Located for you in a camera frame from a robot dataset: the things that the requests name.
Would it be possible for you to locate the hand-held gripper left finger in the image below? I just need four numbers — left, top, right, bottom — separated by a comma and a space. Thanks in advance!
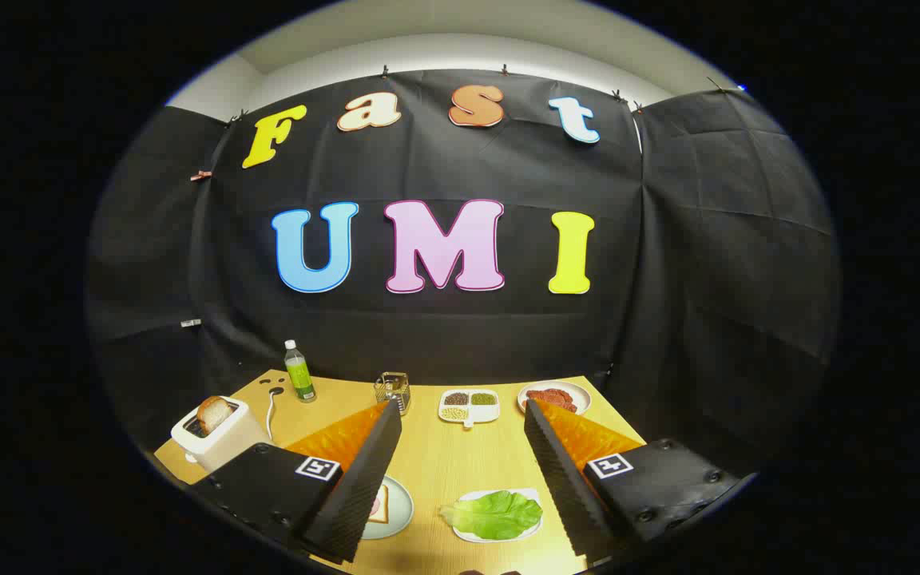
188, 399, 403, 565

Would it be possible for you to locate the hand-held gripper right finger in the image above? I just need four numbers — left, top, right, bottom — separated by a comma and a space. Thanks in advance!
522, 398, 748, 560

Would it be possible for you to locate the green lettuce leaf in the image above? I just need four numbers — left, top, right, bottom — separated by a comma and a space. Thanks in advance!
439, 490, 543, 541

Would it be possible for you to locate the toasted bread slice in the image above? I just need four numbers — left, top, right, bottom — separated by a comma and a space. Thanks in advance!
196, 395, 236, 434

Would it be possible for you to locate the pale green plate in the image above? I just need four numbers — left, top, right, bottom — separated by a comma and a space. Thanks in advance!
360, 475, 414, 541

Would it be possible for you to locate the brown meat steak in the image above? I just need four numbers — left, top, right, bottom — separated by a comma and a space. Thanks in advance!
525, 388, 578, 413

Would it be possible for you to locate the round white plate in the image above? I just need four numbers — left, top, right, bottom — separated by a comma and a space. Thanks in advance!
517, 380, 593, 416

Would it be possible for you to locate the square white plate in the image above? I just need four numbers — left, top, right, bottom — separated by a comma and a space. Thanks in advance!
452, 488, 545, 544

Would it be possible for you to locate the white divided dish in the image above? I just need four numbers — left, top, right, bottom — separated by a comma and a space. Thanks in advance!
438, 389, 502, 430

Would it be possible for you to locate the green label plastic bottle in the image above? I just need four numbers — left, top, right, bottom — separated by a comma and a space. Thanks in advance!
284, 339, 318, 403

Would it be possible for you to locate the white toaster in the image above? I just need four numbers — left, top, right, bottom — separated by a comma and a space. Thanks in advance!
170, 395, 272, 472

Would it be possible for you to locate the black backdrop cloth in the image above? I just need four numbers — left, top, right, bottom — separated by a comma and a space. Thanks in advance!
85, 68, 840, 480

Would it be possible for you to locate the wire mesh utensil holder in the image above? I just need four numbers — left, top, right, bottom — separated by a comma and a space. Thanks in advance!
374, 371, 412, 416

